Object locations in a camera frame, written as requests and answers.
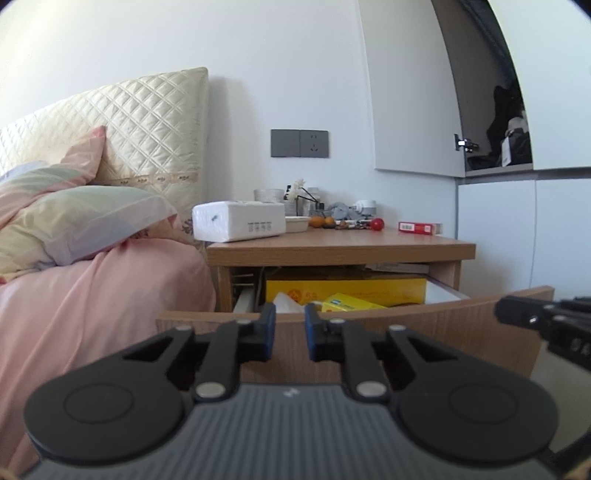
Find wooden nightstand drawer front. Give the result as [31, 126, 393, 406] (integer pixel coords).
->
[155, 285, 555, 384]

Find yellow medicine box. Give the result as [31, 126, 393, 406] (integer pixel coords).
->
[321, 293, 385, 312]

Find large yellow box in drawer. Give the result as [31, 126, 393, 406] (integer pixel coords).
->
[264, 276, 427, 307]

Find pink bed sheet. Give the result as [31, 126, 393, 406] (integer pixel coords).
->
[1, 232, 215, 473]

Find red cigarette box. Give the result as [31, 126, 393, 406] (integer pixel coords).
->
[398, 221, 443, 236]

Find dark clothes in wardrobe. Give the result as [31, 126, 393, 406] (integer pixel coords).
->
[467, 80, 533, 171]

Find metal door hinge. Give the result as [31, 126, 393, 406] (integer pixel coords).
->
[454, 134, 480, 153]

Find red ball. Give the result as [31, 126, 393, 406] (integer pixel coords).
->
[370, 218, 385, 231]

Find pastel striped pillow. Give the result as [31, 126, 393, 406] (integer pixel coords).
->
[1, 126, 182, 284]

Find key bunch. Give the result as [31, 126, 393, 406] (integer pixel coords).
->
[335, 219, 372, 230]

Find white tissue pack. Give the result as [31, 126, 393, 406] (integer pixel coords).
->
[192, 201, 287, 243]

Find wooden nightstand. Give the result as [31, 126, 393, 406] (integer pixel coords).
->
[206, 228, 476, 313]

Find white plug adapter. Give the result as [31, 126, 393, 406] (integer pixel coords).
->
[353, 200, 377, 219]

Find orange fruit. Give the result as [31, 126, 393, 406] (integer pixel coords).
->
[310, 216, 335, 229]

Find white pill bottle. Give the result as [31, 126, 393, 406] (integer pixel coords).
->
[307, 187, 322, 217]

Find beige shallow dish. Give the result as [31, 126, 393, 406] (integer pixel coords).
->
[286, 216, 311, 233]

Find white wardrobe door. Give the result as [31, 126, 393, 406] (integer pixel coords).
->
[359, 0, 465, 178]

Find clear glass cup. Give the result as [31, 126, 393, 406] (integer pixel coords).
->
[253, 189, 286, 204]

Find white flower diffuser bottle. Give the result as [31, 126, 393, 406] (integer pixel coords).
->
[283, 179, 310, 216]

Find cream quilted headboard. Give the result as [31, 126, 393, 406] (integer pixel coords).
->
[1, 67, 209, 234]

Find grey wall socket panel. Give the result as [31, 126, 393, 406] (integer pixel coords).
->
[270, 129, 329, 158]

